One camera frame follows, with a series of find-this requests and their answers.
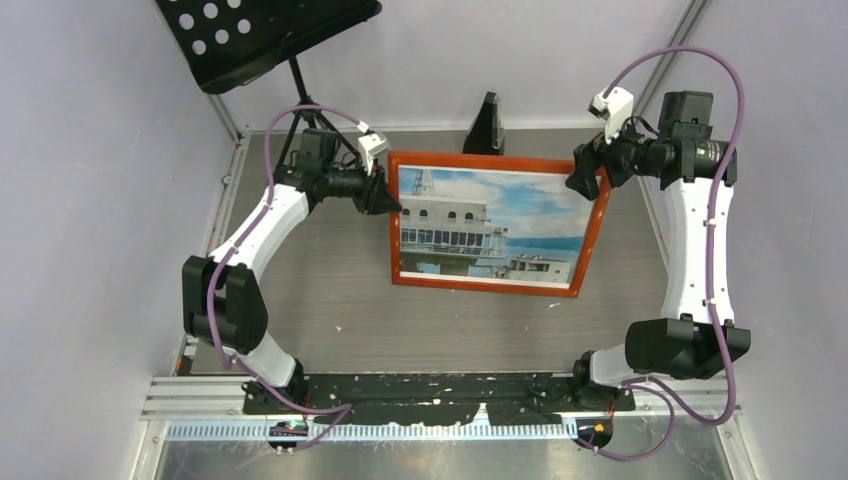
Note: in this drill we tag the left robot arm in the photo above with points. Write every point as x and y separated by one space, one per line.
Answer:
222 301

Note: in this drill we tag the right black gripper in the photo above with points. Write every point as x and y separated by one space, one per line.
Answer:
586 158

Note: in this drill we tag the black metronome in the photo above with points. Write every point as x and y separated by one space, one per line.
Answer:
486 135

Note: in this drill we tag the black music stand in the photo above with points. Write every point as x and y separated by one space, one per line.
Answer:
228 44

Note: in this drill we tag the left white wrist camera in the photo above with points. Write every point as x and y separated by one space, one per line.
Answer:
372 147

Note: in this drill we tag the white slotted cable duct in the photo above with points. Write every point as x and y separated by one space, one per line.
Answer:
299 430

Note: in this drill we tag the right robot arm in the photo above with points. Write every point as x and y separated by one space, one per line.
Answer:
694 337

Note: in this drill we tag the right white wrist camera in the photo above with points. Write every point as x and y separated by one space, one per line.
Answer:
614 107

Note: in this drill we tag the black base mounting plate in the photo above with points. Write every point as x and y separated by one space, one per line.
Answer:
448 399

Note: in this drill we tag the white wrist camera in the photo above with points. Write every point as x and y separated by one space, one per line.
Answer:
614 107
372 147

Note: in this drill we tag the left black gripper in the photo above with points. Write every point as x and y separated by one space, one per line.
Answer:
383 201

